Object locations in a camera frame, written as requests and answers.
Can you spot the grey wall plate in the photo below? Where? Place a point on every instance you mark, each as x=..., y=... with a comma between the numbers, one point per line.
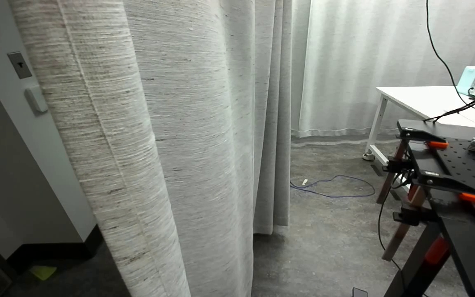
x=17, y=64

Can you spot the sheer white curtain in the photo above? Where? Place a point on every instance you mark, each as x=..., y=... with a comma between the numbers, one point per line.
x=370, y=59

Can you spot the white side table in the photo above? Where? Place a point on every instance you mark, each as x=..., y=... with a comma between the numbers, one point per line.
x=436, y=101

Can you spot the orange clamp on leg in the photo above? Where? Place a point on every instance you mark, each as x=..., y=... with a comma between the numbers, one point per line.
x=436, y=251

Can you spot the yellow-green floor scrap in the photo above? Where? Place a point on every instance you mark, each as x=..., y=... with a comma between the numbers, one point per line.
x=42, y=272

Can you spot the small grey floor object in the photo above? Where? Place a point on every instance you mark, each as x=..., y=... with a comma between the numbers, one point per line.
x=360, y=292

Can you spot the grey woven curtain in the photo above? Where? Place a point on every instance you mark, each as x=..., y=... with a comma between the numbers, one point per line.
x=182, y=137

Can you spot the white wall switch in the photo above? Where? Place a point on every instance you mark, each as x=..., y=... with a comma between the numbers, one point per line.
x=35, y=101

